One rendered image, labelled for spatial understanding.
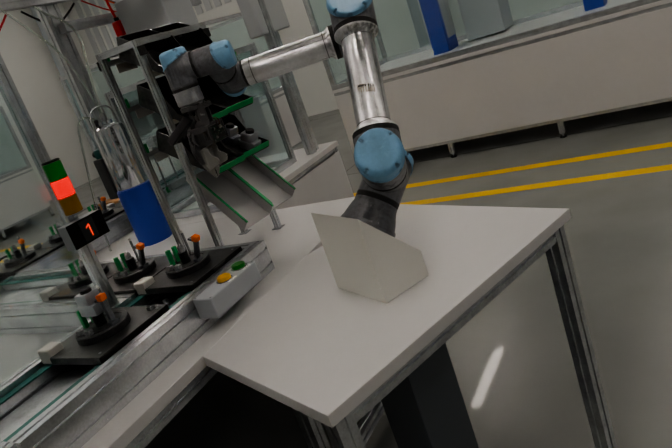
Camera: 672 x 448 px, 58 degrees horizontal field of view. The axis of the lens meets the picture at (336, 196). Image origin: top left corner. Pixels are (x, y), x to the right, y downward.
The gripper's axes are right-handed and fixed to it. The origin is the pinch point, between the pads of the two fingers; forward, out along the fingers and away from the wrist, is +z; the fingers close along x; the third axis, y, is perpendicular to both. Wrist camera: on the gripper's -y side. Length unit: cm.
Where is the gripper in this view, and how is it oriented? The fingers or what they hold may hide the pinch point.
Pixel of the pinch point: (213, 172)
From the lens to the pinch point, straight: 175.3
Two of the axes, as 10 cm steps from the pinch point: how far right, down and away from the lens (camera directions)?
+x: 4.4, -3.9, 8.1
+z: 3.2, 9.1, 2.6
